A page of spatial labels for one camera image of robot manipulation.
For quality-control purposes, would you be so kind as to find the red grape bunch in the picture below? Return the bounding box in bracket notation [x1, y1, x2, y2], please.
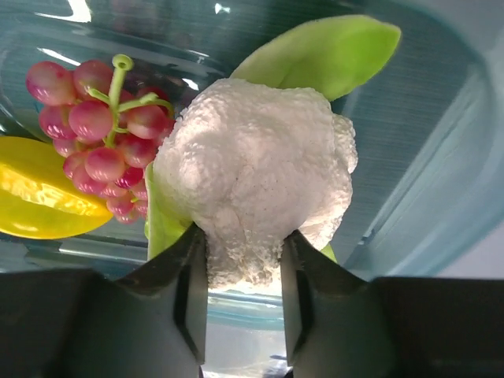
[25, 54, 175, 224]

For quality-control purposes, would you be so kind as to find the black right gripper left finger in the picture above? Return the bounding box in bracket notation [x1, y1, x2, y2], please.
[1, 226, 208, 377]

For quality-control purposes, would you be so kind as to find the blue translucent plastic tray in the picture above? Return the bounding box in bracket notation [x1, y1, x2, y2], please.
[0, 0, 504, 328]

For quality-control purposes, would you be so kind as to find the white cauliflower with leaves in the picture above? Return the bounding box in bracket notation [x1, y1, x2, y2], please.
[146, 15, 401, 295]

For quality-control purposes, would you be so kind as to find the yellow starfruit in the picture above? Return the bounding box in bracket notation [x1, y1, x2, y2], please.
[1, 136, 113, 239]

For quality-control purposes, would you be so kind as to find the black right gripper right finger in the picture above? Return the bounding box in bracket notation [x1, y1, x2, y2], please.
[280, 232, 503, 377]

